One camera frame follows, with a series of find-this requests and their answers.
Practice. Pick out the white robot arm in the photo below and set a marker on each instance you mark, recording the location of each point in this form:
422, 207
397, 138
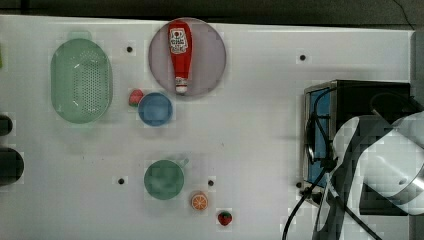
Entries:
377, 164

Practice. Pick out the black toaster oven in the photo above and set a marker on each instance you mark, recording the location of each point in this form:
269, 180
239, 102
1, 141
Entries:
328, 106

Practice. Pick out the blue bowl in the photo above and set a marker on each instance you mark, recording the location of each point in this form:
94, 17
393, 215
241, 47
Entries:
155, 109

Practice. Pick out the grey round plate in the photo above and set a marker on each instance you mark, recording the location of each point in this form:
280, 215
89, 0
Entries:
208, 58

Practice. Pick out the green cup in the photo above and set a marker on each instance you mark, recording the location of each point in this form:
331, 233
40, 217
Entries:
164, 179

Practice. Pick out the red strawberry near bowl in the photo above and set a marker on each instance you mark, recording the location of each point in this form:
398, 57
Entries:
135, 97

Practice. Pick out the orange slice toy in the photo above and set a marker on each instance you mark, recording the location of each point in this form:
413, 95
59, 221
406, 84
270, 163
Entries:
199, 201

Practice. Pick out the red ketchup bottle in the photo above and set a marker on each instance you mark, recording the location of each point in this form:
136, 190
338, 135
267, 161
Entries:
180, 48

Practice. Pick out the red strawberry toy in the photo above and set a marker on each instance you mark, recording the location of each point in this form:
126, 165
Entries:
224, 218

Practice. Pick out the green perforated colander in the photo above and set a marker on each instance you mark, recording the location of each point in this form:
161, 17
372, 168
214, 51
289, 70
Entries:
81, 79

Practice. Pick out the black round object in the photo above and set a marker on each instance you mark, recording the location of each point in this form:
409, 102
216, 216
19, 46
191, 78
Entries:
11, 166

